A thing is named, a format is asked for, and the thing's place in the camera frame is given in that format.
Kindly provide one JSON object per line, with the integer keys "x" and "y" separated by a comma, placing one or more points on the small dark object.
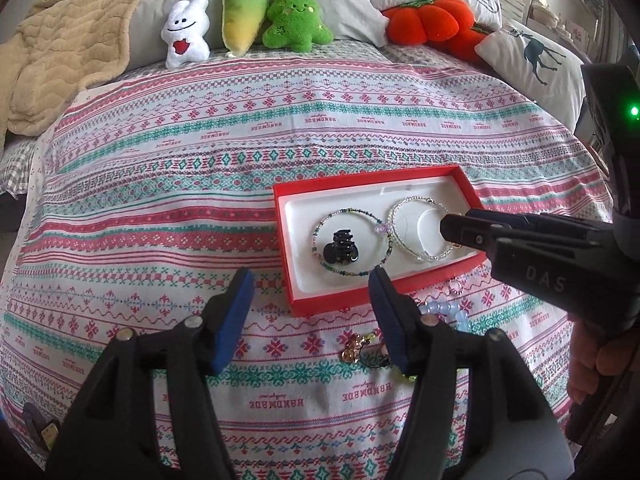
{"x": 40, "y": 427}

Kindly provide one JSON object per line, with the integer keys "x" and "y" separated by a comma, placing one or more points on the red box with white insert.
{"x": 310, "y": 290}

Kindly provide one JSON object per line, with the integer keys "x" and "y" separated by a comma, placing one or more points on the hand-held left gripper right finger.
{"x": 387, "y": 320}

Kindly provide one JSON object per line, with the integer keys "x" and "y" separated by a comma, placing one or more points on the grey checkered sheet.
{"x": 17, "y": 165}

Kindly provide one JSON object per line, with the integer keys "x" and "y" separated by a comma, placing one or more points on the patterned bedspread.
{"x": 200, "y": 160}

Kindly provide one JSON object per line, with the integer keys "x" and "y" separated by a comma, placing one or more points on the red persimmon plush cushion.
{"x": 425, "y": 22}

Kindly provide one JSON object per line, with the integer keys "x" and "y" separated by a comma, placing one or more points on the beige quilted blanket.
{"x": 65, "y": 35}

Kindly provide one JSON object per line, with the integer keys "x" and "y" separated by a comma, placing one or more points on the yellow green carrot plush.
{"x": 242, "y": 15}

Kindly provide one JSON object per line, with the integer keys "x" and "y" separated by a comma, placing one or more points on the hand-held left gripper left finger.
{"x": 232, "y": 320}

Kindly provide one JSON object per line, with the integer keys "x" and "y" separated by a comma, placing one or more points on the white deer print pillow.
{"x": 540, "y": 60}

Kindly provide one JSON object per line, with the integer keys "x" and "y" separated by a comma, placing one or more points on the gold charm jewelry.
{"x": 352, "y": 351}

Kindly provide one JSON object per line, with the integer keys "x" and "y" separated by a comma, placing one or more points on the white tooth plush toy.
{"x": 185, "y": 35}

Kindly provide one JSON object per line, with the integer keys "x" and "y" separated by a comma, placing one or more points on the person's right hand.
{"x": 592, "y": 360}

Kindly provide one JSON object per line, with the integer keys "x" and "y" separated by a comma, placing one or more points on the green tree plush toy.
{"x": 295, "y": 15}

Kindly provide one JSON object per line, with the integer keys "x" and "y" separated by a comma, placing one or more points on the black hair claw clip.
{"x": 340, "y": 249}

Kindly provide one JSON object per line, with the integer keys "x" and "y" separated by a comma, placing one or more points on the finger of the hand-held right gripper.
{"x": 500, "y": 217}
{"x": 462, "y": 232}

